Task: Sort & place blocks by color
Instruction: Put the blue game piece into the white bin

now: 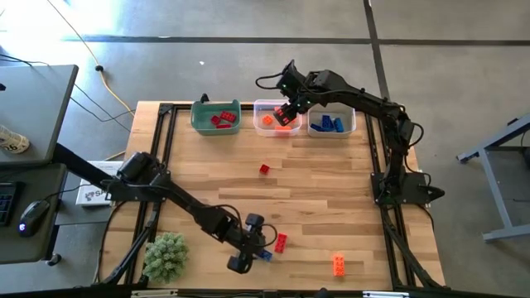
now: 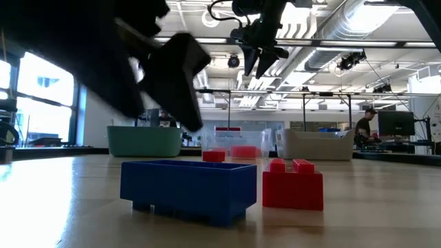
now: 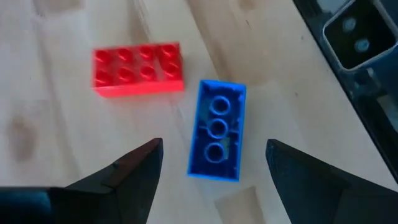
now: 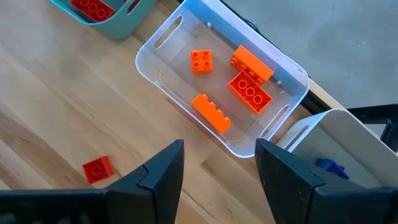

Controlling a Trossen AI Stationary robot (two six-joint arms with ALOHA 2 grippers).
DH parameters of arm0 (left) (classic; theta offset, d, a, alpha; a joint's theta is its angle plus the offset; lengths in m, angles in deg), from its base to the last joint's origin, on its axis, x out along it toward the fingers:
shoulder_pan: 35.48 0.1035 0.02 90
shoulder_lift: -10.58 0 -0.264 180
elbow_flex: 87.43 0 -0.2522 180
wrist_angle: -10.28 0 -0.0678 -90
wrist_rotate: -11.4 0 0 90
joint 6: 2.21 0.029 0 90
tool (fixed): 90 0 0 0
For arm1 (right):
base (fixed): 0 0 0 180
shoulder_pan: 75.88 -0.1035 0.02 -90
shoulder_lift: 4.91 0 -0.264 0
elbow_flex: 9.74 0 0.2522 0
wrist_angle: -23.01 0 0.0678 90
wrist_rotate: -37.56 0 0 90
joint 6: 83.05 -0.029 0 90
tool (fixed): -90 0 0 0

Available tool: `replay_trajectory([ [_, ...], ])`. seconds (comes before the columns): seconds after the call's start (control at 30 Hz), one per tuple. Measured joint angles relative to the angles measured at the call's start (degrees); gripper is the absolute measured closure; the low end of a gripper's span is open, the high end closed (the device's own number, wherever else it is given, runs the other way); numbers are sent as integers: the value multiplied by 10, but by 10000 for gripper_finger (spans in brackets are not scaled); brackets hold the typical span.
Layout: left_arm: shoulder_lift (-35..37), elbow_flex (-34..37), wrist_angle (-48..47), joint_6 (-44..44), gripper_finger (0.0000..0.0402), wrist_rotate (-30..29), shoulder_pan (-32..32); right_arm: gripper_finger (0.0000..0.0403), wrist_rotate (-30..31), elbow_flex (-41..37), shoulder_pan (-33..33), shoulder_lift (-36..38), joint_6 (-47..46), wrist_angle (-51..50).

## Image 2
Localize teal plastic bin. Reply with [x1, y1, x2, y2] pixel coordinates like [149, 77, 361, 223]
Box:
[106, 125, 183, 158]

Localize black gantry frame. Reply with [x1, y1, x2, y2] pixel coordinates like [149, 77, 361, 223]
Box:
[302, 91, 353, 131]
[196, 88, 232, 129]

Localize black equipment stack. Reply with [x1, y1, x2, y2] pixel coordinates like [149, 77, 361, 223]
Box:
[0, 98, 18, 165]

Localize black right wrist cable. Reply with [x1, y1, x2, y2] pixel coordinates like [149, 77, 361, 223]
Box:
[207, 0, 242, 27]

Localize clear plastic bin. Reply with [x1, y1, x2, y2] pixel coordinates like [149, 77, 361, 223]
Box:
[201, 127, 273, 160]

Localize black ceiling track lights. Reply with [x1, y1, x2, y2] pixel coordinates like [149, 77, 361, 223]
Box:
[373, 83, 393, 94]
[337, 50, 368, 72]

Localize white plastic bin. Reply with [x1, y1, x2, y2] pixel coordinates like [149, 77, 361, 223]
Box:
[275, 128, 356, 161]

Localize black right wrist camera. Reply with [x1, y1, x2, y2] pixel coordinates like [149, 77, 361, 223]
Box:
[232, 0, 266, 18]

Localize small red toy block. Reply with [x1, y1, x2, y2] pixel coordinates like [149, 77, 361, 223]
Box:
[202, 150, 227, 163]

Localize silver ceiling duct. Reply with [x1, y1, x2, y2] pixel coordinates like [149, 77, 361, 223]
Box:
[302, 0, 402, 72]

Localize long red toy block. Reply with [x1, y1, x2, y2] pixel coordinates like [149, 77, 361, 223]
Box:
[262, 158, 325, 211]

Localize person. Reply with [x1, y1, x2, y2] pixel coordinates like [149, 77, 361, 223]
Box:
[157, 109, 178, 129]
[353, 107, 380, 139]

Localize black monitor desk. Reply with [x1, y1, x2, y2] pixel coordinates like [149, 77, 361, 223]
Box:
[358, 139, 435, 155]

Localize grey background monitor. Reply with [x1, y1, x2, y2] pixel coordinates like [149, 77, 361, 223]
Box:
[136, 108, 161, 127]

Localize long ceiling light strip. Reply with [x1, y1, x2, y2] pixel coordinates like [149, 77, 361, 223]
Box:
[154, 36, 441, 48]

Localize long blue toy block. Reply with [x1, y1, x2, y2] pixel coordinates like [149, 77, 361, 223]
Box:
[119, 159, 258, 227]

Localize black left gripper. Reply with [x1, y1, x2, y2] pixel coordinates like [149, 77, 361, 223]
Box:
[34, 0, 212, 134]

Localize black monitor stand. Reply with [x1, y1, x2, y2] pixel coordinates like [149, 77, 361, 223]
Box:
[413, 116, 433, 155]

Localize white sign board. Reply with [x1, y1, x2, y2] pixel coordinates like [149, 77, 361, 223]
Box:
[430, 103, 441, 143]

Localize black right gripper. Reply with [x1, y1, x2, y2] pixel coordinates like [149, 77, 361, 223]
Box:
[229, 19, 289, 80]

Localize black computer monitor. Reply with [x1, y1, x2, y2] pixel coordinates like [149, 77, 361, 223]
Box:
[377, 110, 416, 138]

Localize long orange toy block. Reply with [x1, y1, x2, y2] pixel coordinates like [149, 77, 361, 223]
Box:
[229, 145, 262, 160]

